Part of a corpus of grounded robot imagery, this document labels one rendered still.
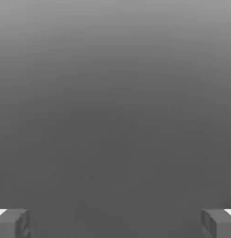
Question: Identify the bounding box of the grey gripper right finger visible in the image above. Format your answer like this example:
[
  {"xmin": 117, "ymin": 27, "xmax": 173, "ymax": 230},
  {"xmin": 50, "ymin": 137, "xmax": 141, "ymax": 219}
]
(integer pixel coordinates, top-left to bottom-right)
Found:
[{"xmin": 200, "ymin": 208, "xmax": 231, "ymax": 238}]

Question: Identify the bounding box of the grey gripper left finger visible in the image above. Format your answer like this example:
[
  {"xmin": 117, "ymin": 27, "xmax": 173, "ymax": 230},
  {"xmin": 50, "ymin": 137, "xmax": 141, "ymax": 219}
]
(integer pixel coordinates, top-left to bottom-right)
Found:
[{"xmin": 0, "ymin": 208, "xmax": 32, "ymax": 238}]

